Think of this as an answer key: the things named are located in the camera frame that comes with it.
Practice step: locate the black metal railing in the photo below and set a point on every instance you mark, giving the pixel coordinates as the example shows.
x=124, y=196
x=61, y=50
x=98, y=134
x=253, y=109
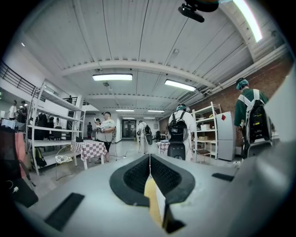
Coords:
x=14, y=77

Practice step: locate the black rounded chair back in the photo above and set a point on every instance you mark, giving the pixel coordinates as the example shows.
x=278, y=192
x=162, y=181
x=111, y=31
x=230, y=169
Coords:
x=176, y=151

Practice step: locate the black and yellow backpack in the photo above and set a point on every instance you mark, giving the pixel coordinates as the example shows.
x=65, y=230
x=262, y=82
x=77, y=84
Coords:
x=39, y=158

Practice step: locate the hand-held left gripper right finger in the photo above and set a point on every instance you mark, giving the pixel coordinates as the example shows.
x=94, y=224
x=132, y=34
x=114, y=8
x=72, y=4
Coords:
x=170, y=177

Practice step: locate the white shelf rack with boxes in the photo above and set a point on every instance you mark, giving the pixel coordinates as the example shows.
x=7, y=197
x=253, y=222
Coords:
x=204, y=129

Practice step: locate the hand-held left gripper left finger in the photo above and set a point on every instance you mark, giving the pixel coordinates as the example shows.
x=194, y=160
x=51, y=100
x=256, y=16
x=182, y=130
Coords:
x=134, y=177

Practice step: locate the dark double door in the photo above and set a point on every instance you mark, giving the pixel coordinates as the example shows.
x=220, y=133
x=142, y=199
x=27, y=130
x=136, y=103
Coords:
x=129, y=128

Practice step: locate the small checkered cloth table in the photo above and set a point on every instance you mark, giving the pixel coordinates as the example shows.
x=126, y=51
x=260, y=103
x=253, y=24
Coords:
x=163, y=147

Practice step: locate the tall white metal shelf rack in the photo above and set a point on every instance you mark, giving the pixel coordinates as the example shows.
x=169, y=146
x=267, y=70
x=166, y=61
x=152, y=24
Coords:
x=55, y=129

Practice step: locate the black equipment backpack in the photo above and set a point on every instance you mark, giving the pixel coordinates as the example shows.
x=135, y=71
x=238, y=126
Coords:
x=176, y=130

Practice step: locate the red checkered cloth table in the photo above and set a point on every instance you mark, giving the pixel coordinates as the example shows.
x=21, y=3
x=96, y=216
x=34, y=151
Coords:
x=90, y=148

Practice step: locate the white refrigerator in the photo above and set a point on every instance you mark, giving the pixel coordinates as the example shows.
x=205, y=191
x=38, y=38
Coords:
x=225, y=136

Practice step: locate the rectangular ceiling light panel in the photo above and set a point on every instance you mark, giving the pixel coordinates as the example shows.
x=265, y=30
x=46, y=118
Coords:
x=112, y=77
x=180, y=85

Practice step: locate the brown seat chair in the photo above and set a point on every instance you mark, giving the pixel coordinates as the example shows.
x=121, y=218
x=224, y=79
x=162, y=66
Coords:
x=203, y=152

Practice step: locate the long ceiling light strip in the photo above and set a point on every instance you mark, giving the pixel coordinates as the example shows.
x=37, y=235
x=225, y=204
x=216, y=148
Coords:
x=249, y=19

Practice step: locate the orange cloth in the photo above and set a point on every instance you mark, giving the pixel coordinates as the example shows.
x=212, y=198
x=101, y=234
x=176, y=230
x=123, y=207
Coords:
x=20, y=148

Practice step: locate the black flat bag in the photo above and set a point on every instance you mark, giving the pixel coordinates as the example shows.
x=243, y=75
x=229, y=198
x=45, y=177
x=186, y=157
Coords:
x=24, y=192

